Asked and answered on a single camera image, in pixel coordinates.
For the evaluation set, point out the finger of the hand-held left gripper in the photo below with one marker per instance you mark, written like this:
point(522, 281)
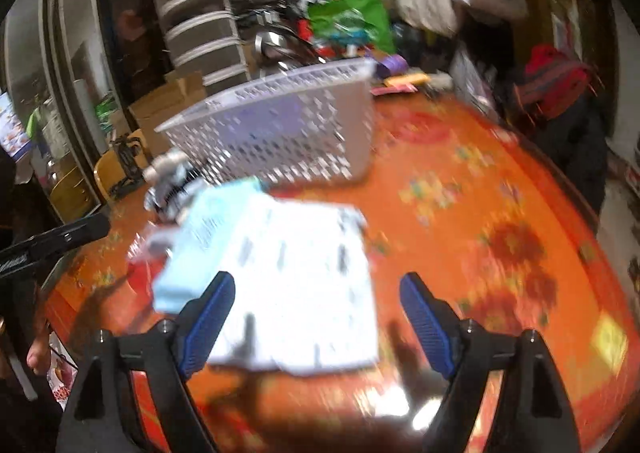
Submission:
point(60, 238)

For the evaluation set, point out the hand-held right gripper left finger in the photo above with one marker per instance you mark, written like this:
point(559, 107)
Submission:
point(210, 325)

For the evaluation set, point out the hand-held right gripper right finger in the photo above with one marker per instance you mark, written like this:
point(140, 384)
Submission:
point(427, 323)

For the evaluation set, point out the light blue wipes pack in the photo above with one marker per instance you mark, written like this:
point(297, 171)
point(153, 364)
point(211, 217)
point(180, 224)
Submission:
point(200, 243)

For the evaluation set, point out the white perforated plastic basket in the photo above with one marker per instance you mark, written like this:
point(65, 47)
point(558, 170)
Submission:
point(280, 143)

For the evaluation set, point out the purple tissue pack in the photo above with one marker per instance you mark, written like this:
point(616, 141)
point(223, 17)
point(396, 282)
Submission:
point(280, 114)

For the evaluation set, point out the person's left hand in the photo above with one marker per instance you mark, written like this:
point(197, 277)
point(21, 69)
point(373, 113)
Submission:
point(37, 355)

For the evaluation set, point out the wooden chair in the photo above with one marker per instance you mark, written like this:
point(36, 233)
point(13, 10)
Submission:
point(107, 178)

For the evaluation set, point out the black folding phone stand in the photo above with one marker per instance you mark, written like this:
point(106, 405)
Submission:
point(127, 163)

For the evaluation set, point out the red floral tablecloth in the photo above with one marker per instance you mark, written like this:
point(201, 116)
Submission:
point(475, 233)

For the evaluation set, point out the open cardboard box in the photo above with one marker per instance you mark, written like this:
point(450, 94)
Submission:
point(155, 113)

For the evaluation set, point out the pink packet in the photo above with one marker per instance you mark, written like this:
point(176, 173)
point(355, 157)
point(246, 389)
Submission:
point(395, 90)

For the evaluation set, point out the yellow cloth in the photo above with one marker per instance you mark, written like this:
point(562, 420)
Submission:
point(407, 79)

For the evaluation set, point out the grey stacked storage drawers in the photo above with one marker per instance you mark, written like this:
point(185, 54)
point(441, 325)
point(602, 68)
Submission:
point(200, 33)

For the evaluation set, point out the clear plastic bag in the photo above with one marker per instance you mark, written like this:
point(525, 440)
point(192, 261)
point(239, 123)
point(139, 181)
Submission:
point(470, 78)

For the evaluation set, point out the purple bag roll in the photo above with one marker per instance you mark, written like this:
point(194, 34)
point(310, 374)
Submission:
point(391, 65)

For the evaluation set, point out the red and black jacket pile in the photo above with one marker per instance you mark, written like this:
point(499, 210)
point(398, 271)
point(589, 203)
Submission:
point(555, 83)

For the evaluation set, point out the stainless steel kettle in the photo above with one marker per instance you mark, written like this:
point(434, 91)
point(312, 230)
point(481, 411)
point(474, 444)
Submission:
point(272, 43)

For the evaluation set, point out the green shopping bag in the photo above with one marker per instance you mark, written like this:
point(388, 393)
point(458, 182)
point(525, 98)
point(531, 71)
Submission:
point(350, 20)

